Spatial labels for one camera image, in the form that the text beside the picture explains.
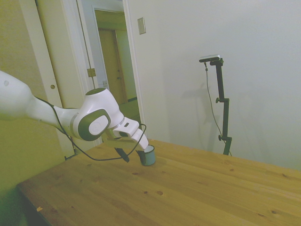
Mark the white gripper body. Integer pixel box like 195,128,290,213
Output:
104,128,150,152

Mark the light blue mug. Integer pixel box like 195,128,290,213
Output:
140,145,156,167

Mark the brown hallway door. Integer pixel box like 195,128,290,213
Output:
98,28,129,105

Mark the white open door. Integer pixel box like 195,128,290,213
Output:
77,0,116,95

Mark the white closet door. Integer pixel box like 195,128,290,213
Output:
20,0,71,156

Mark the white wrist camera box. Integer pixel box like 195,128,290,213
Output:
112,117,140,138

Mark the black table clamp bracket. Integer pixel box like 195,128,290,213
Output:
63,147,78,161

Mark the white door frame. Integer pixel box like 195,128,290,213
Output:
61,0,148,156

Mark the black camera stand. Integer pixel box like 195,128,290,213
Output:
210,58,233,156
204,61,232,156

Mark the grey exterior camera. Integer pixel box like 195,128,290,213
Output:
199,54,222,63

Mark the beige wall switch plate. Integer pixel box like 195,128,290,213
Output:
137,17,146,35

